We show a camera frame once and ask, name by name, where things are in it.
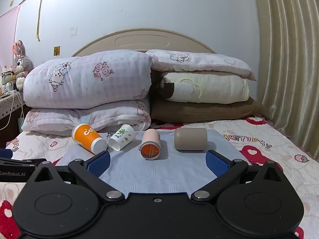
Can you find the white wall switch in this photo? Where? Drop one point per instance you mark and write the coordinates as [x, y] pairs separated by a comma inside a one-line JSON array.
[[73, 31]]

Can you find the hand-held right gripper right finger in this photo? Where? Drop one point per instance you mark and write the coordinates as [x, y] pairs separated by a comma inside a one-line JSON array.
[[215, 164]]

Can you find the pink fleece folded blanket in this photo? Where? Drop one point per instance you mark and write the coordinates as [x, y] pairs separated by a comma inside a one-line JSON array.
[[99, 117]]

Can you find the orange paper cup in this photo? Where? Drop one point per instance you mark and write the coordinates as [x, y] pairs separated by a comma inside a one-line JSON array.
[[84, 135]]

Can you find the light blue cloth mat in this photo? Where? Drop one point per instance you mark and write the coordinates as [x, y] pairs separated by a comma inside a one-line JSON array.
[[154, 174]]

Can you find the beige grey cup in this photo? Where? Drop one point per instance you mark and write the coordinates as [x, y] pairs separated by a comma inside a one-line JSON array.
[[190, 139]]

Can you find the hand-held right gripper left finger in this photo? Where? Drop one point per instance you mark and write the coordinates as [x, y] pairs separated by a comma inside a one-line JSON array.
[[101, 163]]

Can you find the pink checkered folded quilt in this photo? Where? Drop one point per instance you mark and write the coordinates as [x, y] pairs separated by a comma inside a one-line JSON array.
[[87, 82]]

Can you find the pink cup with orange inside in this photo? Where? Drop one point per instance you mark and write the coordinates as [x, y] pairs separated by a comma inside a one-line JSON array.
[[150, 139]]

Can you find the metal pot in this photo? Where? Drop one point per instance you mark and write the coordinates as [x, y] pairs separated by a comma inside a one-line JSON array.
[[7, 77]]

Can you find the yellow ribbon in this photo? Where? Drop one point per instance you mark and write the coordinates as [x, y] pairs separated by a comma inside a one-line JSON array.
[[39, 12]]

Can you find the grey plush rabbit toy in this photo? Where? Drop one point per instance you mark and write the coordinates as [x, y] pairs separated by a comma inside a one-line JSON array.
[[22, 62]]

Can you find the pink checkered pillow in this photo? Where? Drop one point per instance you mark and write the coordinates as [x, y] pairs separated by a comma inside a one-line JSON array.
[[199, 59]]

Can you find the beige bed headboard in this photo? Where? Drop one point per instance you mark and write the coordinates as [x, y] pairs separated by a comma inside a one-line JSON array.
[[142, 39]]

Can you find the floral printed bedspread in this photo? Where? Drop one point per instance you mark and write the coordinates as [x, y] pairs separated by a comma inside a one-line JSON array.
[[274, 154]]

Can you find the yellow wall sticker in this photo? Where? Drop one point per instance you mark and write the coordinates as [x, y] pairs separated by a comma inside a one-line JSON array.
[[56, 51]]

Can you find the pink hanging cloth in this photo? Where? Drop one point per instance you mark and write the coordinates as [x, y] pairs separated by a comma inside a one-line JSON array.
[[8, 34]]

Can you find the beige curtain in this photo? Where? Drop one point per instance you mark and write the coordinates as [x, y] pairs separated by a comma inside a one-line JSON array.
[[289, 54]]

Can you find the white frog print paper cup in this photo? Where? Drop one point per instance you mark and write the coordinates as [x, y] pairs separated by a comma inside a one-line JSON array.
[[122, 137]]

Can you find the dark bedside cabinet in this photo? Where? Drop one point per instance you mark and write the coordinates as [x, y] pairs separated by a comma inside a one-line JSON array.
[[10, 119]]

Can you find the brown pillow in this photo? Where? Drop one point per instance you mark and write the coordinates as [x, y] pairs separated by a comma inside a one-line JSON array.
[[204, 112]]

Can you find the cream folded blanket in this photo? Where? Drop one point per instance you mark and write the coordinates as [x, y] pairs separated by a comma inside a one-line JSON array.
[[211, 87]]

